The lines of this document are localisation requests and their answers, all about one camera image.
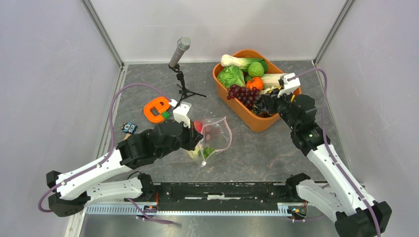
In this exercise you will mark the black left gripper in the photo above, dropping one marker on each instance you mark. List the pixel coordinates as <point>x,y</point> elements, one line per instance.
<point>193,137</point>

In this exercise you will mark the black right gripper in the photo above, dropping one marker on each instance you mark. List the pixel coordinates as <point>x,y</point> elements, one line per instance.
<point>272,99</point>

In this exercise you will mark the clear zip top bag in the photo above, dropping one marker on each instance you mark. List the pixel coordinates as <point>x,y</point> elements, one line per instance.
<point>217,134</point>

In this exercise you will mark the white daikon radish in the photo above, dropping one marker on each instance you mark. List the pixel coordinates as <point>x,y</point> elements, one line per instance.
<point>200,153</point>

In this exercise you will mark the red toy apple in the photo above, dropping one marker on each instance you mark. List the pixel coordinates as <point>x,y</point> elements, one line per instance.
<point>198,125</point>

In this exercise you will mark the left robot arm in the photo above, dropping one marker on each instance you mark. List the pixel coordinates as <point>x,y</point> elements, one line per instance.
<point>88,185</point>

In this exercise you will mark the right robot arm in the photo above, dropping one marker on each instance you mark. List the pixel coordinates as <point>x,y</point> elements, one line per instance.
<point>352,210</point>

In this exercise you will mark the dark blue toy grapes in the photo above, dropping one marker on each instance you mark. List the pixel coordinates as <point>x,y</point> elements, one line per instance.
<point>258,106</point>

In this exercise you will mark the white napa cabbage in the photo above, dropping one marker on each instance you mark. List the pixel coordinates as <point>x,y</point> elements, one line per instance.
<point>271,80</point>

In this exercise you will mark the green toy brick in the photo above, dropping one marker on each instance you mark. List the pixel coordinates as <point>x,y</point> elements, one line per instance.
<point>166,115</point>

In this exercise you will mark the small orange toy pumpkin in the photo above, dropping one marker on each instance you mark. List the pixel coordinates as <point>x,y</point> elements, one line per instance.
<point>256,82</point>

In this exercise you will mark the purple toy grapes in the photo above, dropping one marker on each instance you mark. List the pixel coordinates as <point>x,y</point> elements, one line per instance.
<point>245,95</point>

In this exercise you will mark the green bumpy custard apple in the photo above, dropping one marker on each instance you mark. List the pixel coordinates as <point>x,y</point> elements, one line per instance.
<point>256,69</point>

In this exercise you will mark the black microphone tripod stand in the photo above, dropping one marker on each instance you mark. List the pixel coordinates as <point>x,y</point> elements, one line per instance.
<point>183,91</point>

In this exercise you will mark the green lettuce leaf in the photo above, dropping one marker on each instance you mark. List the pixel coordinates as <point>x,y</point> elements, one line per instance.
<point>231,75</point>

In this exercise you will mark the blue owl wooden block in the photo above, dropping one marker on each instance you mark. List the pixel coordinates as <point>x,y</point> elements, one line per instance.
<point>129,129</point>

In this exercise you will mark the silver microphone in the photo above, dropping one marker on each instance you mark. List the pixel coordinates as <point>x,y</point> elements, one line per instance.
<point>183,44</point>

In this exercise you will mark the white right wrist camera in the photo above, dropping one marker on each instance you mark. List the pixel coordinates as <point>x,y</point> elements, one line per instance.
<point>289,83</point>

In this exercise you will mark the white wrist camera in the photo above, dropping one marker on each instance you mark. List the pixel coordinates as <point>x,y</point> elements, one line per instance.
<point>180,112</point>
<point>289,83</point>

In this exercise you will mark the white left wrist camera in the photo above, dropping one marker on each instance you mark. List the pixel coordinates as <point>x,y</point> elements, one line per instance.
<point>180,112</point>

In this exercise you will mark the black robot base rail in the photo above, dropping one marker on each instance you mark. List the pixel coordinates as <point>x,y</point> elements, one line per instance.
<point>219,196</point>

